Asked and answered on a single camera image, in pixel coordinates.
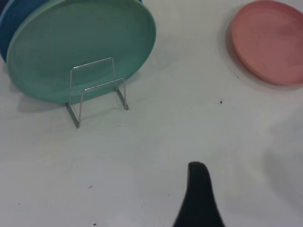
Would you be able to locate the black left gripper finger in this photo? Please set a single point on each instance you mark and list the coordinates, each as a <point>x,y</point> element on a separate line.
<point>201,201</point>

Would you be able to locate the pink round plate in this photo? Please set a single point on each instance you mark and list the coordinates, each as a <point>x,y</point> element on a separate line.
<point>267,40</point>

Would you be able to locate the green round plate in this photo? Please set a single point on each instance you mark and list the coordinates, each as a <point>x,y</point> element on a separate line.
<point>78,37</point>

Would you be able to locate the blue round plate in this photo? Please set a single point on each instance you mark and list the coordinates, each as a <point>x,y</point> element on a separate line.
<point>8,35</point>

